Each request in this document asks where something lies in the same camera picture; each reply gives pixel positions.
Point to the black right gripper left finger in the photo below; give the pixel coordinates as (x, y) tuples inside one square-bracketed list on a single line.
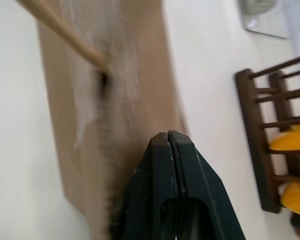
[(150, 190)]

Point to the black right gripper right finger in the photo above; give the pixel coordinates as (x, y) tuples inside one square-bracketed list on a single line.
[(202, 180)]

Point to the wooden cutting board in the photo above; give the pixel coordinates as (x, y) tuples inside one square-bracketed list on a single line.
[(110, 100)]

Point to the dark wooden rack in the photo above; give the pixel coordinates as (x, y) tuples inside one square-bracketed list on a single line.
[(265, 130)]

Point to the yellow plate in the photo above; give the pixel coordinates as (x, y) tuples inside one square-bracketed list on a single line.
[(291, 140), (296, 197)]

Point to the silver metal plate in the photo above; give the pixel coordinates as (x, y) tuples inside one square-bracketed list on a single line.
[(265, 17)]

